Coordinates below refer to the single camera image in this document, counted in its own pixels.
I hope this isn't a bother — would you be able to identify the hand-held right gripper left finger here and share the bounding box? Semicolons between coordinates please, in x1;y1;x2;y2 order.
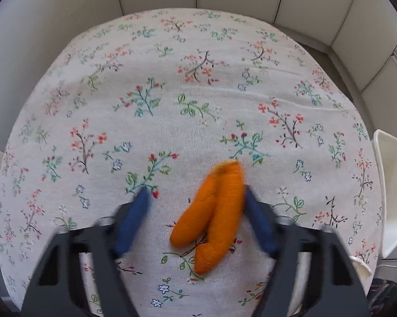
22;188;151;317

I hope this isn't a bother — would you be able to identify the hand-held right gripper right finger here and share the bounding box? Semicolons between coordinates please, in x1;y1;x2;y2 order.
244;186;371;317

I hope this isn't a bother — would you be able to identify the orange peel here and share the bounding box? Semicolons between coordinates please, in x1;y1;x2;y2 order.
170;160;245;275

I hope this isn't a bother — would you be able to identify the white plastic bin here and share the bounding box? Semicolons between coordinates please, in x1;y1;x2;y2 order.
372;129;397;260

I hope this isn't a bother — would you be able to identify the floral tablecloth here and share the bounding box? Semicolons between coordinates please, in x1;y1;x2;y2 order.
0;8;384;317

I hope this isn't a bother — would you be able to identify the dark patterned cloth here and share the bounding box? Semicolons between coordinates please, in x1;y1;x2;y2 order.
366;277;397;317

